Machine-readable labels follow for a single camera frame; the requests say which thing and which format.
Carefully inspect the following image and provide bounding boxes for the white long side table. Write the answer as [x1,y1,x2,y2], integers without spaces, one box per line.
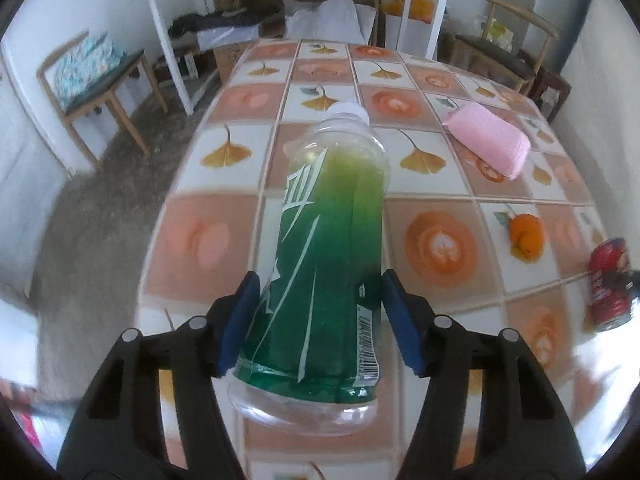
[137,0,466,116]

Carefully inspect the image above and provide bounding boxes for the pink towel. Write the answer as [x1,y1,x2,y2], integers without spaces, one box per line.
[442,102,532,181]

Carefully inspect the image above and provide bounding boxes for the dark wooden stool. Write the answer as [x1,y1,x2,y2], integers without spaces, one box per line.
[517,50,572,121]

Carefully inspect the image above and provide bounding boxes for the green plastic bottle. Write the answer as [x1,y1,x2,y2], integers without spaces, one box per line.
[227,101,392,433]

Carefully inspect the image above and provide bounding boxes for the wooden chair black seat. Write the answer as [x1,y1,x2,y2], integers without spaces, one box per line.
[452,0,560,96]

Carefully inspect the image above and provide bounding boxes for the yellow plastic bag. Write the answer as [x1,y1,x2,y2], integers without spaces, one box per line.
[382,0,436,23]

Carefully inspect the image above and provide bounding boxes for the tile-patterned dining table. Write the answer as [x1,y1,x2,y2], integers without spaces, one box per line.
[135,37,640,480]

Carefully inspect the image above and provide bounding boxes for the floral cushion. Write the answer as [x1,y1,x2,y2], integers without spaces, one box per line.
[52,32,128,111]

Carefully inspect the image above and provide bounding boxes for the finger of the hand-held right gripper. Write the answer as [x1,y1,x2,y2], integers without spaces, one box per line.
[619,270,640,311]

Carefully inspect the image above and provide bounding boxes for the black cloth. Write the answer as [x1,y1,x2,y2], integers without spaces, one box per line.
[170,0,281,36]

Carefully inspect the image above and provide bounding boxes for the red drink can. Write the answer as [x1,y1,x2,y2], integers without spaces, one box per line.
[587,237,633,333]

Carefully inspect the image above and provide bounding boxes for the wooden chair with cushion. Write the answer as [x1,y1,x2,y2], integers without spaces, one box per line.
[37,30,168,171]

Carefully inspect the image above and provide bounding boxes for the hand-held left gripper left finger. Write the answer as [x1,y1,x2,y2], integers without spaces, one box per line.
[56,270,262,480]

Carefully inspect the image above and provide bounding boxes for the white sack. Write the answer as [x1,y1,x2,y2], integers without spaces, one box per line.
[282,0,378,46]

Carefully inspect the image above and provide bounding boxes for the brown cardboard box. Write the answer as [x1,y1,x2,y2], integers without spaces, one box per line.
[214,40,261,83]

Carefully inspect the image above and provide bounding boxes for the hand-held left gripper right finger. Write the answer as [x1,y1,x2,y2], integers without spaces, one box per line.
[380,269,587,480]

